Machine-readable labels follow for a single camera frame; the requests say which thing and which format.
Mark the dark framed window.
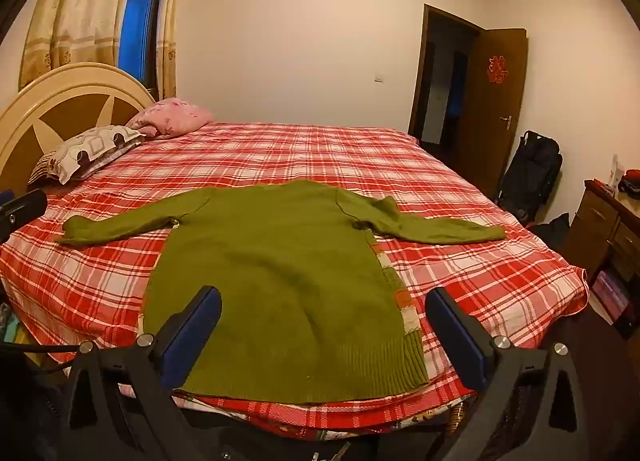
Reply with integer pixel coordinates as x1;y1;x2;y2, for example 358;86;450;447
117;0;173;92

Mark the white grey patterned pillow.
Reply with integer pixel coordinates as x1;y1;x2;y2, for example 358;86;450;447
50;125;147;185

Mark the red plaid bed sheet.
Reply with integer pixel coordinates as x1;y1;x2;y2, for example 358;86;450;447
0;122;590;437

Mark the cream wooden headboard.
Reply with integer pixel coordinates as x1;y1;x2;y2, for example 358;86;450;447
0;62;157;192

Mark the brown striped pillow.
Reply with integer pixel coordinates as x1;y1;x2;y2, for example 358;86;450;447
27;150;76;186

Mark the brown wooden door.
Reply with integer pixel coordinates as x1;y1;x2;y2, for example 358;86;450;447
462;28;528;192

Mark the black backpack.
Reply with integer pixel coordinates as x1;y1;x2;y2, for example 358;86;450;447
495;130;563;224

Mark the black bag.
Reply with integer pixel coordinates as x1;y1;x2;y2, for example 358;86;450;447
530;212;571;254

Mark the green striped knit sweater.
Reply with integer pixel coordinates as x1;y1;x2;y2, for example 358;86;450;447
56;180;507;403

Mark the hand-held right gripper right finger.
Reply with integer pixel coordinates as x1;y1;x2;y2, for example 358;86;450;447
425;287;588;461

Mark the dark wooden door frame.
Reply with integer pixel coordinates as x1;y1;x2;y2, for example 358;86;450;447
407;4;486;157

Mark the narrow beige floral curtain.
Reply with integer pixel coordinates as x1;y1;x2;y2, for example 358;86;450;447
156;0;192;101

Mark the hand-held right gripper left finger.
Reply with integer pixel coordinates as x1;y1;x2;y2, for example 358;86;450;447
65;285;223;461

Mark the wide beige floral curtain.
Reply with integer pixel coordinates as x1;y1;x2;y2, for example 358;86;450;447
19;0;146;92

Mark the pink floral pillow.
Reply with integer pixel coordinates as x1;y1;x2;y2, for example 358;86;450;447
125;98;215;140

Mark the brown wooden dresser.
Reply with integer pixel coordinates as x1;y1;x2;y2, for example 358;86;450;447
565;180;640;287

